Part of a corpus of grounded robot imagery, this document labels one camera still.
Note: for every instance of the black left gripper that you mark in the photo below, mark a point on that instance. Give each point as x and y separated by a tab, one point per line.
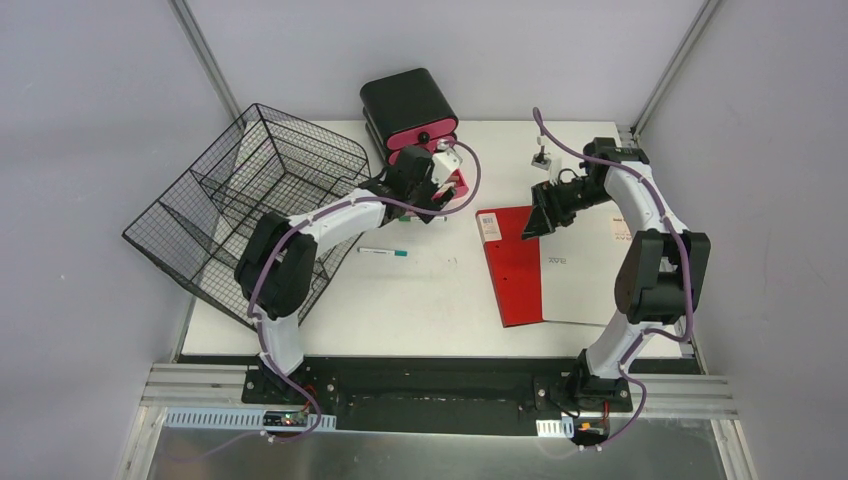
436	196

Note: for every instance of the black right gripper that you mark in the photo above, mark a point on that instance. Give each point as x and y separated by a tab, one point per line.
546	200

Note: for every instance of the teal cap white marker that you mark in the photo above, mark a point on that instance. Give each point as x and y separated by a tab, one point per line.
382	251

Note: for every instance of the green cap marker pen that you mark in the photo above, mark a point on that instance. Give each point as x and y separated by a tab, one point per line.
417	219

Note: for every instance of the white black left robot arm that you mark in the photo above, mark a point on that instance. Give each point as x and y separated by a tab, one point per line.
275	271

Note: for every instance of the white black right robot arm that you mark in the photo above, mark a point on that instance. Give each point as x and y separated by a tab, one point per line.
658	285

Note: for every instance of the red binder folder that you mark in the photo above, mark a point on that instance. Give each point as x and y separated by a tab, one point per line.
513	264

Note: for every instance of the white binder cover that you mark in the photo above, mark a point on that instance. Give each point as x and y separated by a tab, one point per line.
579	265

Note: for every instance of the pink top drawer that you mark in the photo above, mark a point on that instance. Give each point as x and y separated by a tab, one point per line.
421	134

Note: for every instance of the black drawer cabinet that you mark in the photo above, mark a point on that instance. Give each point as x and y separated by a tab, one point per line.
401	101

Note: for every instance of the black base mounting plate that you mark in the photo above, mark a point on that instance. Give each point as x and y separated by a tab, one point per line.
432	395

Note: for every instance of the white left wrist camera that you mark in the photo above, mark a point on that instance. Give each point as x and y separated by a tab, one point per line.
445	163

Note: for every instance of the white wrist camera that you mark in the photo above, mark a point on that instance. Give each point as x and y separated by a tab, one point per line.
445	163
547	161

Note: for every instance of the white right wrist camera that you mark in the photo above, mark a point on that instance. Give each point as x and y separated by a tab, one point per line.
547	161

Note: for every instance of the black wire mesh tray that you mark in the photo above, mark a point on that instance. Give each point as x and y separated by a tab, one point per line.
266	160

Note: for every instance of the white cable duct right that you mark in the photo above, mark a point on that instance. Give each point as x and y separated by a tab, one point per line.
555	428

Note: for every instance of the white cable duct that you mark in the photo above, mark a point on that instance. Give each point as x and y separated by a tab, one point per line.
555	428
248	419

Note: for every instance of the white cable duct left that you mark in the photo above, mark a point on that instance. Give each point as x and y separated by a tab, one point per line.
248	419

